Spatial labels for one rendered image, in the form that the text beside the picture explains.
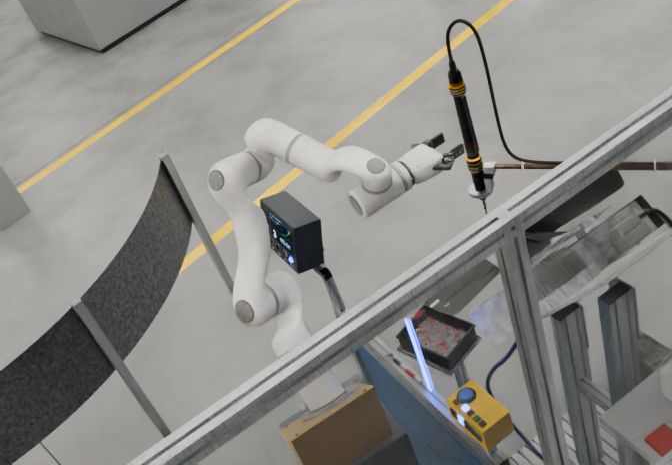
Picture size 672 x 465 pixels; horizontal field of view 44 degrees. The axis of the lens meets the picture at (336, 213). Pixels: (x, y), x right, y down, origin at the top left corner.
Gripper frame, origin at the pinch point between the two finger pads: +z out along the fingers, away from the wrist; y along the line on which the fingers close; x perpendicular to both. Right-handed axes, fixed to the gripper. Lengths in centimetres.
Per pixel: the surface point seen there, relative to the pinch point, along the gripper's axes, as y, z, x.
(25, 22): -790, -11, -164
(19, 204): -402, -112, -155
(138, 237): -159, -71, -75
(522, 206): 73, -33, 39
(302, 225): -58, -29, -41
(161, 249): -166, -64, -92
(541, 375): 74, -37, 0
